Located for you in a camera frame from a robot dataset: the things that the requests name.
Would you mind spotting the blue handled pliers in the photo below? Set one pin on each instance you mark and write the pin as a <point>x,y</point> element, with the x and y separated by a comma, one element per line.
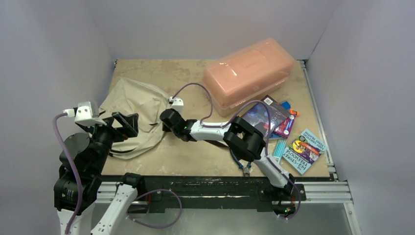
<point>245,169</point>

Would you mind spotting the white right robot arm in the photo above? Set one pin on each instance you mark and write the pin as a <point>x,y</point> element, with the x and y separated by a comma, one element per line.
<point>244,141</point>

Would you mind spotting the purple comic book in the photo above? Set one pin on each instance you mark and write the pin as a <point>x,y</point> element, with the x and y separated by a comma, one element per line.
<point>285,128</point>

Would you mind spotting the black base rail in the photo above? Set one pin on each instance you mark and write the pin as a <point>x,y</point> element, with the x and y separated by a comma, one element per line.
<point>203,192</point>

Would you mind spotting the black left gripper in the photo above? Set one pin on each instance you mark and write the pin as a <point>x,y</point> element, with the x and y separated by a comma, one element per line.
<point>128,124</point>

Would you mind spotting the teal pencil pack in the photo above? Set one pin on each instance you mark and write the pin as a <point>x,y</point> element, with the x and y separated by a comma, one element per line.
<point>279,149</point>

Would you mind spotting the translucent pink plastic box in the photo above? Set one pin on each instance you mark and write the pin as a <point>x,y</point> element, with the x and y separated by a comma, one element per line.
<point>245,75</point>

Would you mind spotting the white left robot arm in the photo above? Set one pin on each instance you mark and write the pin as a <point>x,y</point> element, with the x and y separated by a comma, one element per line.
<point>80,174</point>

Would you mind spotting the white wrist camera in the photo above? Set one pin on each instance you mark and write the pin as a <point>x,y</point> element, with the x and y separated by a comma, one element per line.
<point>176,103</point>
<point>85,114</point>

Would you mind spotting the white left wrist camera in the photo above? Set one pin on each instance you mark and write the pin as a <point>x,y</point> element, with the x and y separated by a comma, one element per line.
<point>85,114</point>

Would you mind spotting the orange blue small item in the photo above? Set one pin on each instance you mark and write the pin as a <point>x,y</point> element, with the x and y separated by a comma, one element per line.
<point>288,107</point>

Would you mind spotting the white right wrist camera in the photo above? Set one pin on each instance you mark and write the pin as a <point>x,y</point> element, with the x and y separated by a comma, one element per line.
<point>176,103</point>

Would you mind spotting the light blue treehouse book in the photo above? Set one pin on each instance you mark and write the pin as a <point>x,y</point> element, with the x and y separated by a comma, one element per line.
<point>303,151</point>

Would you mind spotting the dark blue shiny book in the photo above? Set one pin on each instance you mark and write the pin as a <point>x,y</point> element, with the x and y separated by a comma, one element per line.
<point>258,117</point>

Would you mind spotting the aluminium frame rail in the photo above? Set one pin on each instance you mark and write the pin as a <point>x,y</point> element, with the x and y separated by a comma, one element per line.
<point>333,190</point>

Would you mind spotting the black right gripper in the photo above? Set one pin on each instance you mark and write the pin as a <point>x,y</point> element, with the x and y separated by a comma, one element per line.
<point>167,117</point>

